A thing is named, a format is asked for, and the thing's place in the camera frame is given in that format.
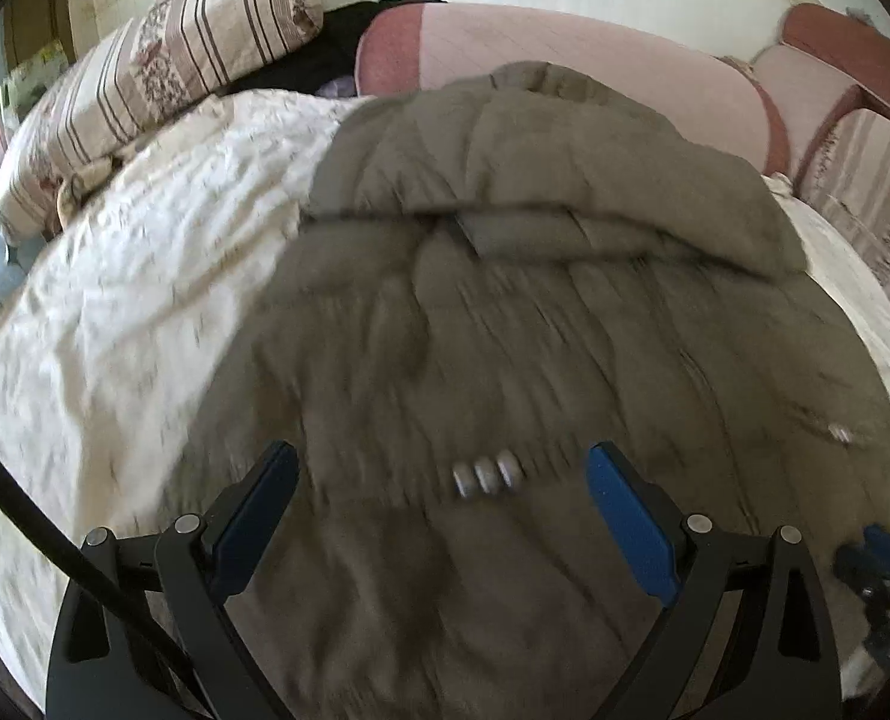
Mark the black cloth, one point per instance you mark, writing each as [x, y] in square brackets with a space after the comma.
[325, 45]

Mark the pink sofa backrest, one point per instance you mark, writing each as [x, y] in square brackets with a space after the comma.
[827, 37]

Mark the small grey cloth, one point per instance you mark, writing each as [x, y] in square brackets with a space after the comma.
[859, 13]

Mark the pink bolster cushion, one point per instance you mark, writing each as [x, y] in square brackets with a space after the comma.
[565, 45]

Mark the large striped floral cushion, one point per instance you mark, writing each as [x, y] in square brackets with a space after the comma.
[880, 172]

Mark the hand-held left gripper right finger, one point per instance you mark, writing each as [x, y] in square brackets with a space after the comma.
[632, 521]

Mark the green printed bag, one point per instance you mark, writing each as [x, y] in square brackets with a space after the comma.
[36, 75]

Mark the olive quilted puffer jacket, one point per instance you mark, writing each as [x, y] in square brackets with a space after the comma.
[490, 330]

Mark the white floral bed sheet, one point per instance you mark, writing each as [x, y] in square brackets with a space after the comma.
[137, 277]

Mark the small striped floral cushion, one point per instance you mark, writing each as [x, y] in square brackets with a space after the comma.
[152, 67]

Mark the purple patterned cloth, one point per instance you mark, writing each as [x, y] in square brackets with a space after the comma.
[338, 88]

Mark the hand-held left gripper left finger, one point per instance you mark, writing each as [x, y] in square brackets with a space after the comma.
[254, 517]

